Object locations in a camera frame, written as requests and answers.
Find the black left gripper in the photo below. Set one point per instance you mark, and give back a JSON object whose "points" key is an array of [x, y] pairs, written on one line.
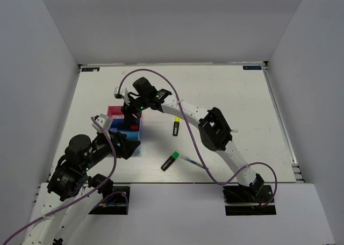
{"points": [[127, 146]]}

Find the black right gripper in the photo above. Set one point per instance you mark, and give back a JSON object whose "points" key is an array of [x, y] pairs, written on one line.
{"points": [[128, 109]]}

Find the green cap black highlighter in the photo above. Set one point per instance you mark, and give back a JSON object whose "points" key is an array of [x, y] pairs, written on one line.
{"points": [[171, 159]]}

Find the yellow cap black highlighter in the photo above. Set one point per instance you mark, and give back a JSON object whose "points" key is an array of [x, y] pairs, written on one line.
{"points": [[176, 126]]}

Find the blue gel pen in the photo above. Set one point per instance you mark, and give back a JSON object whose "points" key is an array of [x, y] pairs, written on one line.
{"points": [[187, 159]]}

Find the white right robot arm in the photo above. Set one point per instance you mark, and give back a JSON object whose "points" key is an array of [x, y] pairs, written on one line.
{"points": [[215, 133]]}

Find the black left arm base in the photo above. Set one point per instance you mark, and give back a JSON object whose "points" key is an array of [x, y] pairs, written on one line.
{"points": [[115, 201]]}

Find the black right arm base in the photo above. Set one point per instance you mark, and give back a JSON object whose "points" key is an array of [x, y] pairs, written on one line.
{"points": [[239, 201]]}

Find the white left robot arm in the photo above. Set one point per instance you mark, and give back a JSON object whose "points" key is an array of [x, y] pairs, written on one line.
{"points": [[71, 193]]}

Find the pink blue sorting tray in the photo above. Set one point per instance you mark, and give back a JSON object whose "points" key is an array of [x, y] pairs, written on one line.
{"points": [[125, 132]]}

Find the blue label sticker left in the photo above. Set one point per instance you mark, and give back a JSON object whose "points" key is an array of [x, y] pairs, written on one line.
{"points": [[90, 69]]}

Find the blue label sticker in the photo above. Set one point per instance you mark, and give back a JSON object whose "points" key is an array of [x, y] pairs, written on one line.
{"points": [[90, 69], [251, 67]]}

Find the blue label sticker right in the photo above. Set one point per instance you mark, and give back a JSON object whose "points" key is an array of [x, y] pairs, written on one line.
{"points": [[251, 67]]}

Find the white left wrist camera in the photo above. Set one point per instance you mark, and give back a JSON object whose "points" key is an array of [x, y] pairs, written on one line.
{"points": [[102, 121]]}

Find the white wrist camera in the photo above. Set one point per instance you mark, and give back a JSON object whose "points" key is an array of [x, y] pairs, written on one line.
{"points": [[121, 93], [102, 121]]}

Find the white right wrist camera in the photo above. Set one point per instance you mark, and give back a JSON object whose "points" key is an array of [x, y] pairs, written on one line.
{"points": [[121, 93]]}

